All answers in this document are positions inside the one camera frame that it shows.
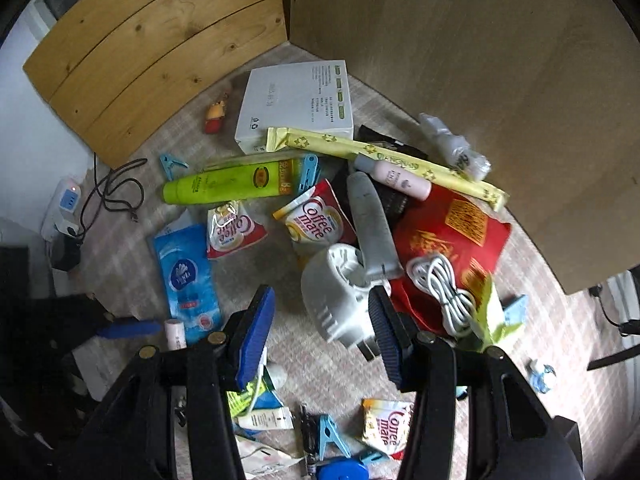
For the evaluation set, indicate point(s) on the yellow-green cloth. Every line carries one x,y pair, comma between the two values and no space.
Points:
492,320

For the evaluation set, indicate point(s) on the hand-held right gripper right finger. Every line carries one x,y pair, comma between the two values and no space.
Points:
386,342

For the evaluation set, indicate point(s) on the black packet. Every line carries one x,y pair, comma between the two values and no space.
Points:
367,135

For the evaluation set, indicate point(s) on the small white tube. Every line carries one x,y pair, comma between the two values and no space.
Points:
267,417

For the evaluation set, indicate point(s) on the wooden plank board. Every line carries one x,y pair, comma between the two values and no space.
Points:
150,35

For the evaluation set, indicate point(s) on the blue flat packet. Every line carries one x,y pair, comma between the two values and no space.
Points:
270,400

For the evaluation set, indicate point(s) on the clear plastic wrapped item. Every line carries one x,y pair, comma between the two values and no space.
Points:
455,147

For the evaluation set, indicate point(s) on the blue tissue pack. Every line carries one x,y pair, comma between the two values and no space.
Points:
185,270

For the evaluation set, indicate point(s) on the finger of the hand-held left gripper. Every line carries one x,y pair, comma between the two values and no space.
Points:
127,329

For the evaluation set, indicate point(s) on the small yellow red figure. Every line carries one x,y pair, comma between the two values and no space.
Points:
216,112

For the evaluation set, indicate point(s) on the white pink printed packet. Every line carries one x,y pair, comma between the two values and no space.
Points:
265,457

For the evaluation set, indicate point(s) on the small white roll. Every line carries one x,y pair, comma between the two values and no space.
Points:
175,334

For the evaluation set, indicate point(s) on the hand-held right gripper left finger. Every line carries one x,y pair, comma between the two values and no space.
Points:
255,340

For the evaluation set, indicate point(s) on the black power adapter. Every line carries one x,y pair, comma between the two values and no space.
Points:
66,252

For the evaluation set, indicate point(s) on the black speaker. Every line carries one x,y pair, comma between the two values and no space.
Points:
25,270

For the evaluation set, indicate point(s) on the small pink bottle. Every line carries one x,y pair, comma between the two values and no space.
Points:
395,176

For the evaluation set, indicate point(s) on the red bag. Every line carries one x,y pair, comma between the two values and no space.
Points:
450,240

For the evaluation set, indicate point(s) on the brown panel board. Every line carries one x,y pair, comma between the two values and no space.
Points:
475,60

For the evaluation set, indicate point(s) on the blue card holder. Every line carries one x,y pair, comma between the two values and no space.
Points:
516,309

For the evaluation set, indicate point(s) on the white cardboard box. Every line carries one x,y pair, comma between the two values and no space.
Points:
290,105

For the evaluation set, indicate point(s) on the white plug adapter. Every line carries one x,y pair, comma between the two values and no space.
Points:
332,300

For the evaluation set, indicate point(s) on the blue round tape measure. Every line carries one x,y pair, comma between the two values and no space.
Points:
342,470

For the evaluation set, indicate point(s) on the creamer sachet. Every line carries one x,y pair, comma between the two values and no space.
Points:
387,425
315,225
232,230

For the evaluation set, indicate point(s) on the long yellow stick sachet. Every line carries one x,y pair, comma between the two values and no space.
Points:
350,146

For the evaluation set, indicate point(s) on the plaid rug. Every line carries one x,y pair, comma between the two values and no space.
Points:
320,380

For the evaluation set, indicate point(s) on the light blue clothespin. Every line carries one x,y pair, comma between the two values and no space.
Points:
306,172
332,435
172,166

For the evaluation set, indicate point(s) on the white power strip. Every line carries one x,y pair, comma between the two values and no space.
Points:
62,205

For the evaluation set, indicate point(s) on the blue liquid bottle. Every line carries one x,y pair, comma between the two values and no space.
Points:
542,376

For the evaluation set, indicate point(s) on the grey white tube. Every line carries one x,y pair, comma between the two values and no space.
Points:
372,225

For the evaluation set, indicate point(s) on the green tube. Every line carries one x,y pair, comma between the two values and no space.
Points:
220,183

